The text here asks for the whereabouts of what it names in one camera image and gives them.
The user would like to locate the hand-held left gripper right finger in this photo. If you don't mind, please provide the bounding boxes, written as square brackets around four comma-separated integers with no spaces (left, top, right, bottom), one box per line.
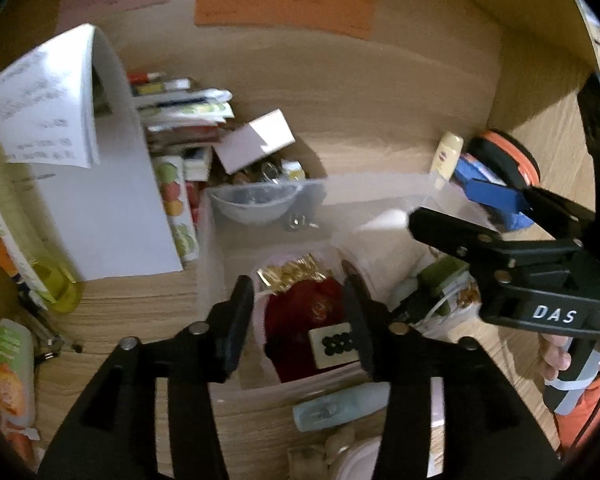
[341,259,563,480]

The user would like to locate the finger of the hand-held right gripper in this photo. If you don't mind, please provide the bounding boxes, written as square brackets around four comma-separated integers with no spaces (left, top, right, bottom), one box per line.
[407,206,581,266]
[454,172,598,233]

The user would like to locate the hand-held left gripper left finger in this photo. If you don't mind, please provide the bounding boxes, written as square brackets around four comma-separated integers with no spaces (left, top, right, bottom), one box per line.
[37,275,256,480]

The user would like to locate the mahjong tile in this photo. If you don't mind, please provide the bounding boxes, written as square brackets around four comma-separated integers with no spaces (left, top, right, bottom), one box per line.
[307,327,361,368]

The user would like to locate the clear plastic storage box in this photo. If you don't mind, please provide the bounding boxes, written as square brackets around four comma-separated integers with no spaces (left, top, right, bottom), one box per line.
[197,175,486,401]

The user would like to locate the red pouch with gold fringe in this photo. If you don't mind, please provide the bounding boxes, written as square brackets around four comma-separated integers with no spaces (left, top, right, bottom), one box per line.
[252,255,366,386]

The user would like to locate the wooden desktop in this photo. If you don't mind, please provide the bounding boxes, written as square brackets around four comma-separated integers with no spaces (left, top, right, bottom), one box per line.
[27,125,571,480]

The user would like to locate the person's right hand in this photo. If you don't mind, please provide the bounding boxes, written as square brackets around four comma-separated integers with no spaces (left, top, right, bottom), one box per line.
[537,332,576,383]

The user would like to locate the blue pencil case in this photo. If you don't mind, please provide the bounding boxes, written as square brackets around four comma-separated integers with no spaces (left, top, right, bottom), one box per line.
[452,155,536,233]

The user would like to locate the olive green gadget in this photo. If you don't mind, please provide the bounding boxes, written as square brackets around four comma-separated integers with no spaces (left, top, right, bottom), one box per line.
[415,255,471,306]

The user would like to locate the orange and black round case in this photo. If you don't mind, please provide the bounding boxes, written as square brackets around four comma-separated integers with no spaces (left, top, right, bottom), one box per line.
[467,129,541,193]

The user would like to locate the cream small bottle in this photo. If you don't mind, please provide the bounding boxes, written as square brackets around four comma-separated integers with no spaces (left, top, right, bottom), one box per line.
[432,131,465,191]

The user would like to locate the light blue bottle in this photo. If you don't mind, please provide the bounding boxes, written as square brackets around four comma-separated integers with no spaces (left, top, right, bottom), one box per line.
[292,382,391,433]

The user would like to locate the translucent grey bowl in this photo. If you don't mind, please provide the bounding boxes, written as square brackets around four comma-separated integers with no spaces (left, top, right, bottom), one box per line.
[211,182,303,226]

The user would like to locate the fruit printed packet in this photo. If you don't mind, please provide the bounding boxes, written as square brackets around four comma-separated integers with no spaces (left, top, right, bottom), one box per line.
[152,156,201,261]

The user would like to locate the white round container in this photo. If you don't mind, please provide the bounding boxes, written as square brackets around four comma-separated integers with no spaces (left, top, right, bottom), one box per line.
[327,377,447,480]

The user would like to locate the clear small jar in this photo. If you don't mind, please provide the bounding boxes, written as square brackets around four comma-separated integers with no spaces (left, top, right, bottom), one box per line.
[286,447,331,480]

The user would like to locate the white folded booklet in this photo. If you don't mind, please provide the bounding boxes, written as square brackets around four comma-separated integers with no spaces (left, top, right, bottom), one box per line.
[0,22,186,281]

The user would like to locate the pink cardboard box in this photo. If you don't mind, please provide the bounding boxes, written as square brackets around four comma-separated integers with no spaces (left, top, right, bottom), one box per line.
[214,109,296,176]

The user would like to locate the yellow liquid bottle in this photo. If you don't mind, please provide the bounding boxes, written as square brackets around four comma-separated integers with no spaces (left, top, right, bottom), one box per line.
[0,115,83,316]

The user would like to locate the black metal clips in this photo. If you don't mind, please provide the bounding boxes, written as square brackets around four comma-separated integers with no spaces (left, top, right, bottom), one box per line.
[17,290,83,361]

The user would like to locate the stack of books and papers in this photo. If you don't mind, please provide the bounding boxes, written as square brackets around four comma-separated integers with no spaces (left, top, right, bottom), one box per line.
[127,70,236,146]

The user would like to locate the green and orange tube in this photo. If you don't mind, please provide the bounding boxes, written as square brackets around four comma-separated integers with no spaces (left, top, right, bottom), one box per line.
[0,319,36,431]

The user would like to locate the orange marker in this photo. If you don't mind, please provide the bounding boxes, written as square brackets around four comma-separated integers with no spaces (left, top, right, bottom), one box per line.
[5,430,38,466]

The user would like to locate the orange sticky note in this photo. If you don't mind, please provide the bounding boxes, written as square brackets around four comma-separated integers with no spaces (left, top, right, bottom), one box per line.
[194,0,376,41]

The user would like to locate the white cable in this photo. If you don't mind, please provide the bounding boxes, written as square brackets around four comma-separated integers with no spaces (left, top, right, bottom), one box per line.
[420,280,476,336]

